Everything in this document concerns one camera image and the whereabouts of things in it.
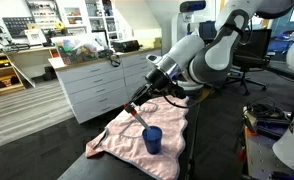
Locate black tripod pole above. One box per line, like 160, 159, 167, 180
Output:
185, 99, 203, 180

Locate coiled black cables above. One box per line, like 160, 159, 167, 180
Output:
245, 96, 286, 121

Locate wooden workbench with shelves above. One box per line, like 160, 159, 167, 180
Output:
0, 46, 58, 99

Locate black computer monitor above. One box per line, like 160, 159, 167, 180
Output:
198, 20, 218, 43

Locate clear bin of colourful items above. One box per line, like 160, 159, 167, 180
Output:
51, 34, 100, 65

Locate black headphones with cord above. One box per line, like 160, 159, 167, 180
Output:
103, 49, 122, 68

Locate black box device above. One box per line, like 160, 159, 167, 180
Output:
111, 39, 141, 53

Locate grey marker with orange cap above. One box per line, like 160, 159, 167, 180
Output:
122, 102, 152, 132

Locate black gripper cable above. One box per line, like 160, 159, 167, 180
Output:
162, 93, 205, 110

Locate white stand with blue head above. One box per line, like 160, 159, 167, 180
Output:
171, 0, 208, 46

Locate white paper sheet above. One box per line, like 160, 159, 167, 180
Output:
47, 56, 67, 70

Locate white shelf unit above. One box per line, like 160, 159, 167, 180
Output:
25, 0, 125, 43

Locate pink polka dot apron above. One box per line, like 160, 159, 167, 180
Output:
84, 95, 190, 180

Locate blue plastic cup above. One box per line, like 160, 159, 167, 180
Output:
141, 125, 163, 155

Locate white framed picture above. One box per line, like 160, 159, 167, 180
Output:
24, 28, 48, 46

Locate white drawer cabinet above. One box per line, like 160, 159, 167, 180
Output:
54, 46, 163, 125

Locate black office chair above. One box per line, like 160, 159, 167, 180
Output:
225, 28, 273, 96

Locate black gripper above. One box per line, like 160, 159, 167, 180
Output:
130, 68, 188, 108

